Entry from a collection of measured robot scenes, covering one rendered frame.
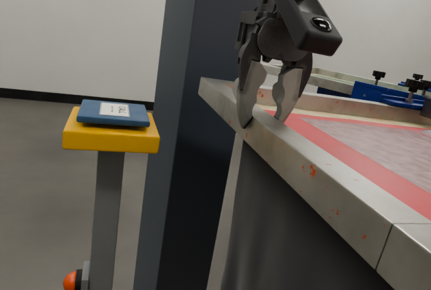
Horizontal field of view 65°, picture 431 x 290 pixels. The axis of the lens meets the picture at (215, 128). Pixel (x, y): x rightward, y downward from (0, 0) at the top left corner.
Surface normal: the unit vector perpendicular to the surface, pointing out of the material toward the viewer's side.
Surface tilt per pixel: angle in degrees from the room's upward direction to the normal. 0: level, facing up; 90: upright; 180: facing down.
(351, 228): 89
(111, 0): 90
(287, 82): 90
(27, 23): 90
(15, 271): 0
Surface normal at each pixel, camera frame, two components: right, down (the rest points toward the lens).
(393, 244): -0.95, -0.09
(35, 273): 0.16, -0.95
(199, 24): 0.49, 0.32
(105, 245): 0.27, 0.31
